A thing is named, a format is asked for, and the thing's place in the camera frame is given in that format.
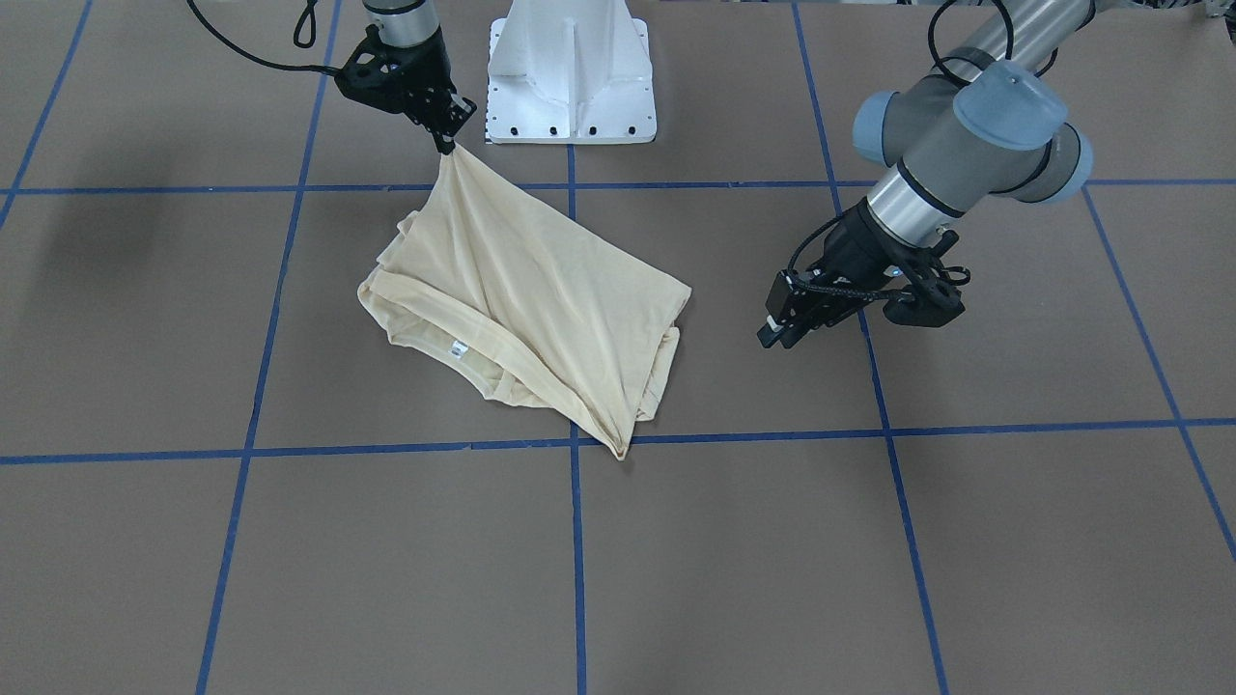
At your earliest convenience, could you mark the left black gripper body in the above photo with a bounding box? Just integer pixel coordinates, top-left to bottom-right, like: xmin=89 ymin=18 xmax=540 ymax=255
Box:
xmin=768 ymin=202 xmax=969 ymax=328

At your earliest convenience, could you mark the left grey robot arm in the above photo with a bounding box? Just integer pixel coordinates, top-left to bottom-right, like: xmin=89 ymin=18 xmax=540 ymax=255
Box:
xmin=758 ymin=1 xmax=1103 ymax=348

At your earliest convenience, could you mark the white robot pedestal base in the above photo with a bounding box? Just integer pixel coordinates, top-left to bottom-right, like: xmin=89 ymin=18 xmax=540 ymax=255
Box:
xmin=485 ymin=1 xmax=659 ymax=146

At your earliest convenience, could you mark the cream long-sleeve graphic shirt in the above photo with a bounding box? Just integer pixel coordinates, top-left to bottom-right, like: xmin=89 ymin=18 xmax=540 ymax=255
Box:
xmin=357 ymin=147 xmax=692 ymax=460

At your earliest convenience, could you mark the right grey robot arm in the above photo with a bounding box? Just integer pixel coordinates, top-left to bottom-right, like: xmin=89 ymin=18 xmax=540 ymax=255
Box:
xmin=185 ymin=1 xmax=477 ymax=155

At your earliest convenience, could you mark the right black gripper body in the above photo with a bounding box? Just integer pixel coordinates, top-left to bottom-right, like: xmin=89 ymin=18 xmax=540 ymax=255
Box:
xmin=334 ymin=27 xmax=455 ymax=122

